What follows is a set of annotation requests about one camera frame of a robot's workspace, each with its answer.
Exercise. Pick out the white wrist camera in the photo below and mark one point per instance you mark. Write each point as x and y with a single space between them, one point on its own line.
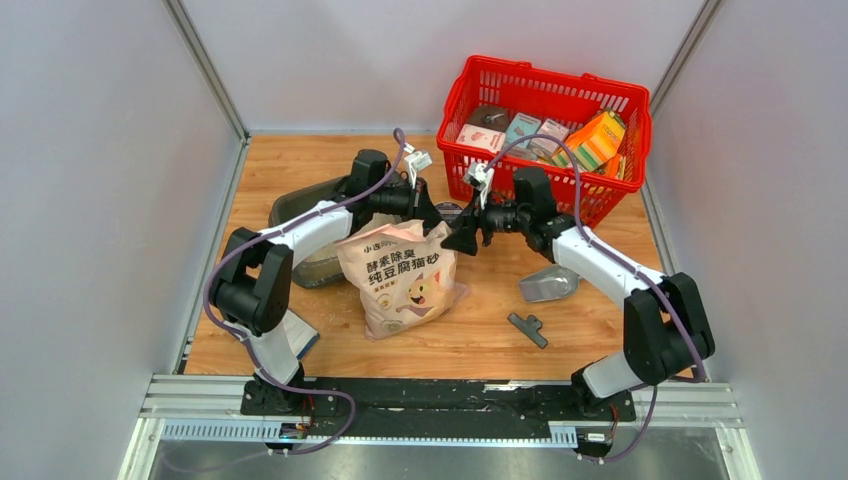
415 161
480 177

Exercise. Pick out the yellow tape roll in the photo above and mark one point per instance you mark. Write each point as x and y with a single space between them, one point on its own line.
449 211

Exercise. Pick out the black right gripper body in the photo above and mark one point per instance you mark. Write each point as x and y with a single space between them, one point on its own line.
499 218

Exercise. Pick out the red shopping basket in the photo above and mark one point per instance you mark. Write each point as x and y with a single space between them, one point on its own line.
569 100

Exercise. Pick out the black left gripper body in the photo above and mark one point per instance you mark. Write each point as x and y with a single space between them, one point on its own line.
401 202

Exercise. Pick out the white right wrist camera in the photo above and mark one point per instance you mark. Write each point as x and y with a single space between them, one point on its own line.
480 177

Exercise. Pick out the black bag clip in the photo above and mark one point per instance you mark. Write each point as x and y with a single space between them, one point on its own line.
530 327

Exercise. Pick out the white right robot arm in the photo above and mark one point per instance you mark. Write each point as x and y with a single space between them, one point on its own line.
665 326

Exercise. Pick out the pink cat litter bag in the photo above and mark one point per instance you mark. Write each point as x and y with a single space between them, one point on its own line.
404 275

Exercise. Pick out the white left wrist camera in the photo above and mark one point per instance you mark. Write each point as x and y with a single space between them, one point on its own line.
415 161

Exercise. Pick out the white Kamenoko sponge pack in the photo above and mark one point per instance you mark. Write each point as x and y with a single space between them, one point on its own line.
481 137

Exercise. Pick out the teal sponge pack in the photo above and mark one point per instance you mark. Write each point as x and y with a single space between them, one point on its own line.
521 126

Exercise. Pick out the orange sponge pack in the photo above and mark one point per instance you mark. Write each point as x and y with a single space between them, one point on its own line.
596 145

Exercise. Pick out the blue razor box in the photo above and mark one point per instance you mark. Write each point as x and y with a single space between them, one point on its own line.
301 334

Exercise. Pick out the silver metal scoop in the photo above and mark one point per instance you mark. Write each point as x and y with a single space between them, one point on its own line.
552 283

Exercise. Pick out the black mounting rail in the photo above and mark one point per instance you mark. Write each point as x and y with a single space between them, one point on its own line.
432 409

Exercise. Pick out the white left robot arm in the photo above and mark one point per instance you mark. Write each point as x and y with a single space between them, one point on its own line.
247 294

